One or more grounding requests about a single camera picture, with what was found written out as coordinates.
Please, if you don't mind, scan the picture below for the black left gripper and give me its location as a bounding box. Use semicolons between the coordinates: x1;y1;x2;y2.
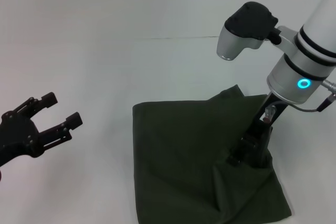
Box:
0;92;83;168

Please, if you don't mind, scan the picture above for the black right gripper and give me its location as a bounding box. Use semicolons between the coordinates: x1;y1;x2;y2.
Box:
227;93;289;169

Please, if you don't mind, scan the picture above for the dark green FREE t-shirt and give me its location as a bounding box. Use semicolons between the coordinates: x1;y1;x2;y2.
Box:
132;84;292;224

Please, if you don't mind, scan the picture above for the thin black cable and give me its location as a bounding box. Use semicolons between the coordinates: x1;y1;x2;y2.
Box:
272;95;332;113

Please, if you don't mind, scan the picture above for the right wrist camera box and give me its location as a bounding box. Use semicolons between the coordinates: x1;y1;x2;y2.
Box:
216;1;282;61

